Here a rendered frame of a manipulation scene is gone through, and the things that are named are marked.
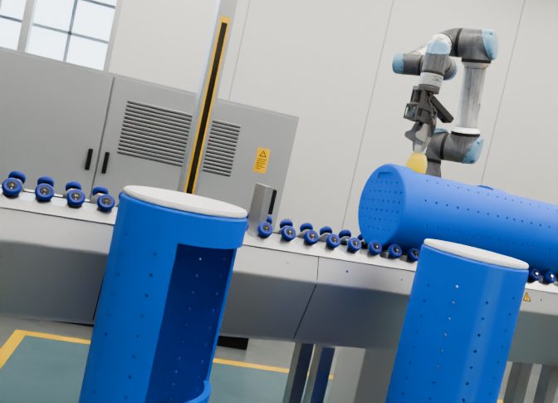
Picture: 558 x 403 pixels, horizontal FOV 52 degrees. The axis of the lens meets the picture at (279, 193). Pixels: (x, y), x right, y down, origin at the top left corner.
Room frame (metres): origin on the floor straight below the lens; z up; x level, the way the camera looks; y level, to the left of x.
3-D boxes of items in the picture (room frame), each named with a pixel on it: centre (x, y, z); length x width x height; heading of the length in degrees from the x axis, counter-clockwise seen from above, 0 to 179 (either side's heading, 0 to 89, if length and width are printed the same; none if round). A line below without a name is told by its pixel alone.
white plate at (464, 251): (1.58, -0.56, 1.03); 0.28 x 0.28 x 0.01
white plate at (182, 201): (1.28, 0.20, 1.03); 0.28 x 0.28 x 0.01
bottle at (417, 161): (1.96, -0.43, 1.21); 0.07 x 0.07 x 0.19
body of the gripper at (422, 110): (1.94, -0.41, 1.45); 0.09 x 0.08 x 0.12; 112
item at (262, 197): (1.75, 0.04, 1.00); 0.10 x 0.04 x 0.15; 22
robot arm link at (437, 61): (1.95, -0.42, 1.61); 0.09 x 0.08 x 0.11; 149
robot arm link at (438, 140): (2.48, -0.60, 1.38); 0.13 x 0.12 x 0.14; 59
